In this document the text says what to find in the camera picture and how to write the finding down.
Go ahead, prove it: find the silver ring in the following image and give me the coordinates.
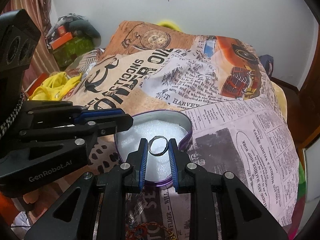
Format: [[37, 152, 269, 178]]
[[147, 135, 170, 157]]

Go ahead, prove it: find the red yellow beaded bracelet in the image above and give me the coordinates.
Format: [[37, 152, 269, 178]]
[[125, 221, 173, 240]]

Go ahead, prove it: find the yellow cloth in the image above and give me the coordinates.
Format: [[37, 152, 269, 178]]
[[29, 72, 82, 101]]

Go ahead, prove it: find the purple heart-shaped tin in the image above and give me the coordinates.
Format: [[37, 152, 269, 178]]
[[114, 110, 193, 188]]

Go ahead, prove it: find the green patterned box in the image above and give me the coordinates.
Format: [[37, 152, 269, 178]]
[[52, 36, 94, 68]]

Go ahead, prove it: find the newspaper print blanket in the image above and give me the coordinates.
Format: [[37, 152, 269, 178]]
[[64, 21, 299, 235]]

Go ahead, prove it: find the orange box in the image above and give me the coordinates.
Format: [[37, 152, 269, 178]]
[[50, 32, 73, 50]]

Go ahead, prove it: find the yellow-green cushion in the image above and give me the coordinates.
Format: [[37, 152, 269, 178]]
[[157, 21, 182, 32]]

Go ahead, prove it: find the brown wooden door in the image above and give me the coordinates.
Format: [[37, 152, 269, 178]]
[[271, 40, 319, 147]]

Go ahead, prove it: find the striped brown curtain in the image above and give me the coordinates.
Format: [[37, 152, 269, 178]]
[[7, 0, 61, 91]]

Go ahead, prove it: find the dark blue bag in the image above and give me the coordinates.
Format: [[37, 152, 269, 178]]
[[259, 54, 274, 78]]

